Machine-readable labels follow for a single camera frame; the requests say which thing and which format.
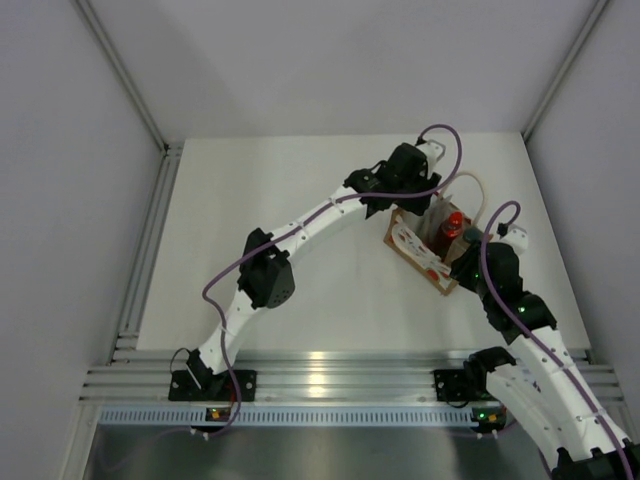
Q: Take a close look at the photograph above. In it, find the aluminium frame post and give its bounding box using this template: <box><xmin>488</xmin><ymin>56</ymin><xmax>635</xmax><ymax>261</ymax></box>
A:
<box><xmin>520</xmin><ymin>0</ymin><xmax>614</xmax><ymax>144</ymax></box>
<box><xmin>70</xmin><ymin>0</ymin><xmax>184</xmax><ymax>154</ymax></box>

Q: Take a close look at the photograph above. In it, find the clear bottle grey cap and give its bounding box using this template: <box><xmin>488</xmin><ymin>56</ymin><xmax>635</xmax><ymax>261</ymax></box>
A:
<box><xmin>445</xmin><ymin>226</ymin><xmax>484</xmax><ymax>264</ymax></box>

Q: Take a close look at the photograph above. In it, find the slotted grey cable duct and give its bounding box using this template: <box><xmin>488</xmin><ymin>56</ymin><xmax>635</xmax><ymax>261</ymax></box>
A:
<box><xmin>99</xmin><ymin>405</ymin><xmax>504</xmax><ymax>428</ymax></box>

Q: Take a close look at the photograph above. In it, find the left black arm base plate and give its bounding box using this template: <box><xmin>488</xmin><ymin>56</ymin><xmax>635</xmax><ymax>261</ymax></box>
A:
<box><xmin>168</xmin><ymin>369</ymin><xmax>257</xmax><ymax>402</ymax></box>

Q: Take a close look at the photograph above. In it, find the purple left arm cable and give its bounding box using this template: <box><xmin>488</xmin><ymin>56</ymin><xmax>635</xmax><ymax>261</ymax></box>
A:
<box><xmin>202</xmin><ymin>122</ymin><xmax>462</xmax><ymax>441</ymax></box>

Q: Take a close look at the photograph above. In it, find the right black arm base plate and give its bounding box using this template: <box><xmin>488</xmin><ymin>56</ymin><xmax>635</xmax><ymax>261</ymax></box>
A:
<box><xmin>433</xmin><ymin>369</ymin><xmax>489</xmax><ymax>408</ymax></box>

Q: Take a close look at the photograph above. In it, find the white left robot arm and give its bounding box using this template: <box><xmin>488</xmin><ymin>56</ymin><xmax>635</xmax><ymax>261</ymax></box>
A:
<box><xmin>169</xmin><ymin>140</ymin><xmax>445</xmax><ymax>401</ymax></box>

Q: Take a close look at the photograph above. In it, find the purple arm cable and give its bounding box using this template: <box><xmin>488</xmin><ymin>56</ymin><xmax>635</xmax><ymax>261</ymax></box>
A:
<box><xmin>482</xmin><ymin>199</ymin><xmax>634</xmax><ymax>480</ymax></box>
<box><xmin>202</xmin><ymin>122</ymin><xmax>462</xmax><ymax>441</ymax></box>

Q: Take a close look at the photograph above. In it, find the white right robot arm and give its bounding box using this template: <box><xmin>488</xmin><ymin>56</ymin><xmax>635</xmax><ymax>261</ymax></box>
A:
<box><xmin>451</xmin><ymin>242</ymin><xmax>639</xmax><ymax>479</ymax></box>

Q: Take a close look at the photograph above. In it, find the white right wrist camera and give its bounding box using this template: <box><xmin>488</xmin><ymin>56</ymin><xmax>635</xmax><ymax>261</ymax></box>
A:
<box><xmin>499</xmin><ymin>224</ymin><xmax>529</xmax><ymax>255</ymax></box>

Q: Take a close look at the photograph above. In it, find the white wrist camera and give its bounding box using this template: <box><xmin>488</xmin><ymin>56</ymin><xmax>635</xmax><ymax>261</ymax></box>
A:
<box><xmin>499</xmin><ymin>224</ymin><xmax>529</xmax><ymax>255</ymax></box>
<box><xmin>416</xmin><ymin>139</ymin><xmax>446</xmax><ymax>163</ymax></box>

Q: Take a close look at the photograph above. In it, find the left aluminium frame post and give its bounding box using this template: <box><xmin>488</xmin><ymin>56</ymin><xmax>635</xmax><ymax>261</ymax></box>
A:
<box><xmin>70</xmin><ymin>0</ymin><xmax>184</xmax><ymax>154</ymax></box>

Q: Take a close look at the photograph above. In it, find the canvas watermelon print bag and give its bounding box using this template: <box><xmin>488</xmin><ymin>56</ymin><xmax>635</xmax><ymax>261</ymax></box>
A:
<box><xmin>384</xmin><ymin>171</ymin><xmax>488</xmax><ymax>296</ymax></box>

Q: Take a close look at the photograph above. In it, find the silver tube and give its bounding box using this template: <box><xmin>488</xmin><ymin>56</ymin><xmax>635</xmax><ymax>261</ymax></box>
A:
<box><xmin>422</xmin><ymin>195</ymin><xmax>452</xmax><ymax>244</ymax></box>

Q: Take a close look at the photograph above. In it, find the aluminium front rail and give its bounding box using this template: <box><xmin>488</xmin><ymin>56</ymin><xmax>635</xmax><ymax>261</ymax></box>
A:
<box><xmin>79</xmin><ymin>349</ymin><xmax>626</xmax><ymax>407</ymax></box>

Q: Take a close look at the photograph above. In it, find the red capped bottle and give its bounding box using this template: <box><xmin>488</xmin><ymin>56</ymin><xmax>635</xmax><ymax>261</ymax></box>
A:
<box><xmin>431</xmin><ymin>211</ymin><xmax>465</xmax><ymax>258</ymax></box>

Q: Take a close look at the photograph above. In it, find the right aluminium frame post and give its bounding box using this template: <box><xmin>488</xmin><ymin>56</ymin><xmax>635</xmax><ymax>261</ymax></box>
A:
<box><xmin>520</xmin><ymin>0</ymin><xmax>614</xmax><ymax>144</ymax></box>

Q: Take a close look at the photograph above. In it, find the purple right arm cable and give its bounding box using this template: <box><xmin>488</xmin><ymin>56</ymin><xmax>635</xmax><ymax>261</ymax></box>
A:
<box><xmin>482</xmin><ymin>199</ymin><xmax>634</xmax><ymax>480</ymax></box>

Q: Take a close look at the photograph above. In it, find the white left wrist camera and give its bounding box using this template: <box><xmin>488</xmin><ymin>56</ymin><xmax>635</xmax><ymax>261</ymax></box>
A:
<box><xmin>416</xmin><ymin>139</ymin><xmax>446</xmax><ymax>163</ymax></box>

